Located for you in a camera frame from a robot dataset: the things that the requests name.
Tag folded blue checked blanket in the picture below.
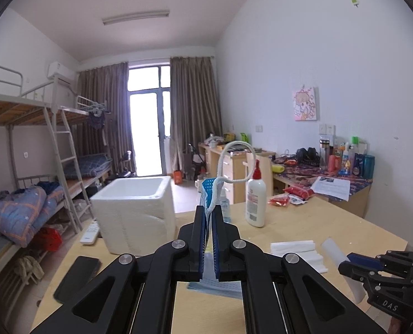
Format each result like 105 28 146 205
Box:
63 154 111 180

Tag right brown curtain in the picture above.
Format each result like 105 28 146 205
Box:
170 57 222 171

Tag brown curtain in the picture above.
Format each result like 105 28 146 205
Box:
170 57 222 171
74 62 133 170

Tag ceiling fluorescent lamp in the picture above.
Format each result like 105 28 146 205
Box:
102 10 170 26

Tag dark hanging clothes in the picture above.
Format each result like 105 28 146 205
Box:
87 109 105 130

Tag balcony glass door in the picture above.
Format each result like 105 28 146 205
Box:
127 63 171 176

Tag red plastic bag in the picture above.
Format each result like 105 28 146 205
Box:
31 227 62 252

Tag white paper sheet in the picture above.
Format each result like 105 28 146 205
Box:
311 176 350 201

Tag white foam box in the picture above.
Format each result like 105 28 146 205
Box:
90 176 177 256

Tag pink cartoon wall picture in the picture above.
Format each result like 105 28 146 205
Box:
292 86 317 121

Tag red snack packet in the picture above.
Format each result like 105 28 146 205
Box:
284 185 315 201

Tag blue orange plaid quilt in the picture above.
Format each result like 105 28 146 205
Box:
0 182 65 248

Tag translucent white foam strip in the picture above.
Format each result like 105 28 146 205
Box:
321 237 365 304

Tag black smartphone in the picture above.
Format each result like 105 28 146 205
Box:
53 256 101 304

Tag grey metal bunk bed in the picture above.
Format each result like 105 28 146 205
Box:
0 66 111 296

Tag black folding chair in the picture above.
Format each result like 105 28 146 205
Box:
113 150 136 179

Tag white remote control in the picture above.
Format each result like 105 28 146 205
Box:
80 219 100 246

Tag white tissue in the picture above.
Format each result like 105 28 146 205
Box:
271 240 328 274

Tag teal cylindrical can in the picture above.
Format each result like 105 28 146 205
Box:
362 154 375 180

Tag white air conditioner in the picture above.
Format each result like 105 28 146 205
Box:
47 61 76 82

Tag light wood desk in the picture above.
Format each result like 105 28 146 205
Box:
198 143 275 204

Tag orange box on floor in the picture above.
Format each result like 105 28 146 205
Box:
172 170 183 185

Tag left brown curtain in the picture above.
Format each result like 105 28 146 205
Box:
74 62 133 170

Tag white lotion pump bottle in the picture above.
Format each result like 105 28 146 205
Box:
246 159 268 228

